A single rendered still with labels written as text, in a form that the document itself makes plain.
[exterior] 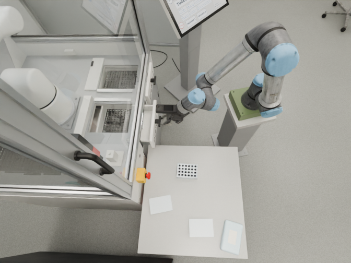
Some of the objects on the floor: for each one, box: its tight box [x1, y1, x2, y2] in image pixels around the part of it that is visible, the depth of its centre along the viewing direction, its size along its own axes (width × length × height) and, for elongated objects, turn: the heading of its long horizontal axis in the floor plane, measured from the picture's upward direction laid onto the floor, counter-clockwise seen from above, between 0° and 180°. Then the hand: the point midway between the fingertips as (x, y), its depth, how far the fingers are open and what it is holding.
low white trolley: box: [137, 145, 248, 259], centre depth 155 cm, size 58×62×76 cm
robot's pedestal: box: [211, 93, 276, 157], centre depth 178 cm, size 30×30×76 cm
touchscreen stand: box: [164, 24, 220, 113], centre depth 199 cm, size 50×45×102 cm
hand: (161, 120), depth 124 cm, fingers closed on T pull, 3 cm apart
